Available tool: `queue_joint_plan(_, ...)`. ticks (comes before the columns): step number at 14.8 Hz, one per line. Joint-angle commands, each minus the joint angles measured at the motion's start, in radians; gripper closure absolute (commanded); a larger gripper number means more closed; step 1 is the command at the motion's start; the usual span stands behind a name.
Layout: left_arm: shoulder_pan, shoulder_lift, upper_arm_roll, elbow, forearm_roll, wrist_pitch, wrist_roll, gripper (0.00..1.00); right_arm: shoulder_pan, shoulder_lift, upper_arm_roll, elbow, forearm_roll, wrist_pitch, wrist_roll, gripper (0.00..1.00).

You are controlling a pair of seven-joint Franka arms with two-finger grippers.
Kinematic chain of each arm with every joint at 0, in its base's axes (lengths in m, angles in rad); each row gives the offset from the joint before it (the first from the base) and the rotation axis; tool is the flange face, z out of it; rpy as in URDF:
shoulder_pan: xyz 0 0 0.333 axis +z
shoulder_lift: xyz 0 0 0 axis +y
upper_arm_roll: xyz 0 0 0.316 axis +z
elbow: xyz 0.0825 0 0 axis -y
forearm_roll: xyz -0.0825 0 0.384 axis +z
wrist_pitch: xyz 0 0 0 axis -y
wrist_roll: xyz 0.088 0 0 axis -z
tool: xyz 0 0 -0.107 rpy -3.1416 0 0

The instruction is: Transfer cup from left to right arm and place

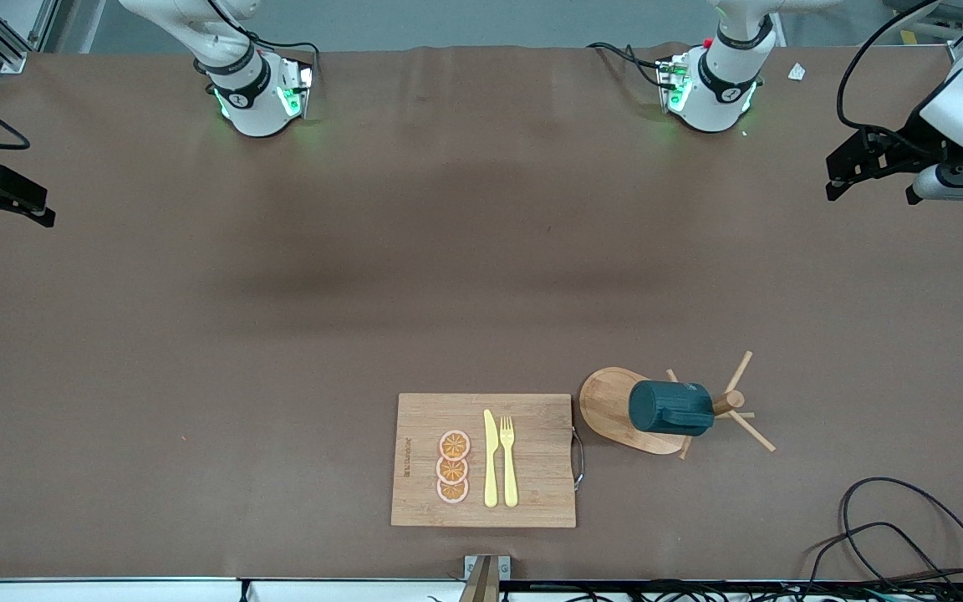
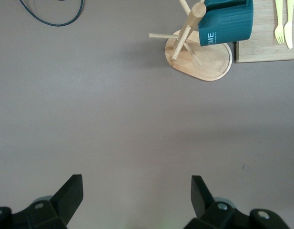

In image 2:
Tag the yellow plastic knife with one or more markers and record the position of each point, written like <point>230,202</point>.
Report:
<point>289,33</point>

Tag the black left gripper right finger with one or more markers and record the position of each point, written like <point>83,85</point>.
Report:
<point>204,205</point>

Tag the bamboo cutting board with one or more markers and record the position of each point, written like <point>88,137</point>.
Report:
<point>261,45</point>

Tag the teal ceramic cup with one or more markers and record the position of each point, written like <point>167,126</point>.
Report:
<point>230,21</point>

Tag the yellow plastic fork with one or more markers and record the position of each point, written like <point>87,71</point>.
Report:
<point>279,33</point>

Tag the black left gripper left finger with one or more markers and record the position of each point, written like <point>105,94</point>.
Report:
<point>63,202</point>

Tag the wooden mug tree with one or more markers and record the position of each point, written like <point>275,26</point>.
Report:
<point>208,64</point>

